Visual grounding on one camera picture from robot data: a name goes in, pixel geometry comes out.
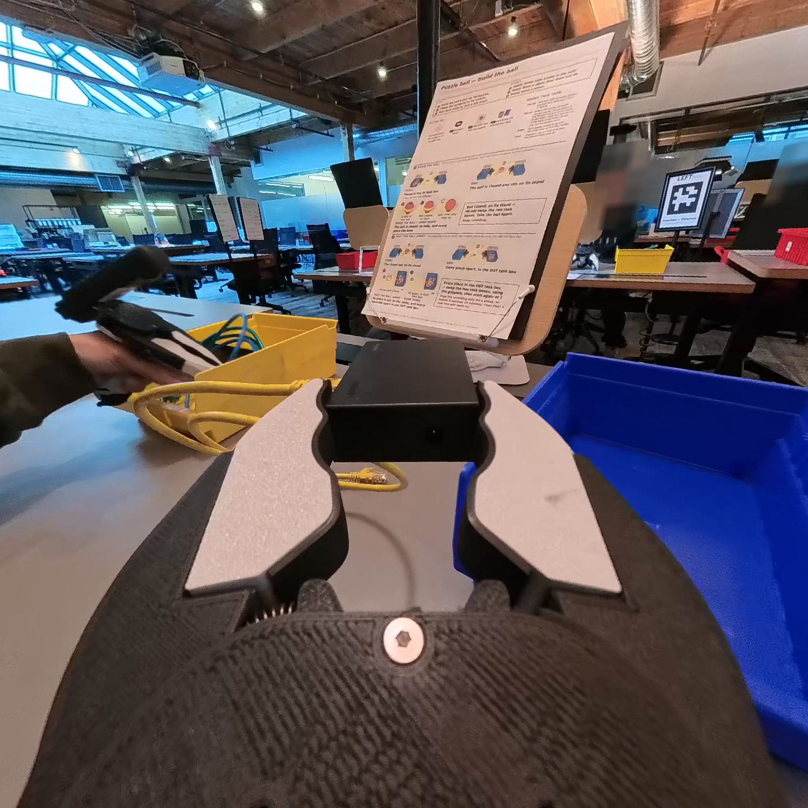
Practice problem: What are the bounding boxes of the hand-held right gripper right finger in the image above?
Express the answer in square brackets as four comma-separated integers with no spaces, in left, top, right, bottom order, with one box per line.
[457,380,626,614]

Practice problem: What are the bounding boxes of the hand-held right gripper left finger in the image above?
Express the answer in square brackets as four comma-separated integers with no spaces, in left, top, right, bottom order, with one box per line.
[184,377,350,603]

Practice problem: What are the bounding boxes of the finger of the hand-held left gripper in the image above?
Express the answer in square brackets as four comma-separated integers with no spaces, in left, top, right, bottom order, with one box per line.
[170,332,223,369]
[165,350,212,380]

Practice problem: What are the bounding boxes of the yellow plastic bin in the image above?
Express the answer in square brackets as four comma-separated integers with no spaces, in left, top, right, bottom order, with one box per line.
[129,312,338,443]

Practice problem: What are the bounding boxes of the yellow ethernet cable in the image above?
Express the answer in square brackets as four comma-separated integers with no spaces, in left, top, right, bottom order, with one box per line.
[131,377,410,493]

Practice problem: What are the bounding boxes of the black network switch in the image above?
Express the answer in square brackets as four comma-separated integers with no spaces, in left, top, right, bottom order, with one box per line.
[325,340,482,463]

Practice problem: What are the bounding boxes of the person's left hand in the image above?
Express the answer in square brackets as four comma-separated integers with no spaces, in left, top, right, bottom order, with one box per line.
[68,330,191,396]

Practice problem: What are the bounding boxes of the black office chair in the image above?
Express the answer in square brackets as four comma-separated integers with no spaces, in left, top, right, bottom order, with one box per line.
[307,223,345,307]
[252,227,298,310]

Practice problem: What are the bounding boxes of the white stand base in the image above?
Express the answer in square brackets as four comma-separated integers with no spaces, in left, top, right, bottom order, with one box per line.
[464,350,531,385]

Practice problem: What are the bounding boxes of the wooden office desk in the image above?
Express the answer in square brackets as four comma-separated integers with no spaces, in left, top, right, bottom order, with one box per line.
[726,249,808,387]
[562,260,758,380]
[293,265,380,335]

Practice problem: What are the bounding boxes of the blue plastic bin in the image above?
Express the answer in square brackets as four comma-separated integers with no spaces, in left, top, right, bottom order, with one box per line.
[453,352,808,771]

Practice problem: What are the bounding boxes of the rounded wooden board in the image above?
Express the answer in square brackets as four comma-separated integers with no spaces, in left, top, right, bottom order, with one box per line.
[343,205,389,251]

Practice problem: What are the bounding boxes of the black rectangular board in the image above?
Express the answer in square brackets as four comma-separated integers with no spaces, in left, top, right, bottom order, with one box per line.
[330,158,384,210]

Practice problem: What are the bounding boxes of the instruction sheet on stand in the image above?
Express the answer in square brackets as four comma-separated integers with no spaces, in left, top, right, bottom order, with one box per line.
[366,22,629,356]

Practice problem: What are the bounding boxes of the white ceiling projector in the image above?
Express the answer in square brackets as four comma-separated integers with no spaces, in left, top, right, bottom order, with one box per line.
[138,52,206,97]

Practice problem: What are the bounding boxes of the small yellow bin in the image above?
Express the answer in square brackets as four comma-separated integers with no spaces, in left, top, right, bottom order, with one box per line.
[614,245,675,275]

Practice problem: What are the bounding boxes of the black and white tag sign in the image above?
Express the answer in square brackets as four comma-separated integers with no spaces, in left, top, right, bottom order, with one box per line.
[655,166,717,233]

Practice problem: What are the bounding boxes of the black pillar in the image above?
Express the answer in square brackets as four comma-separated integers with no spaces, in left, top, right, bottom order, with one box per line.
[417,0,441,136]

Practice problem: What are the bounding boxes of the silver ventilation duct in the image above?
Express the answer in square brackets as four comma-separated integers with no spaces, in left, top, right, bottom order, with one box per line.
[625,0,662,96]

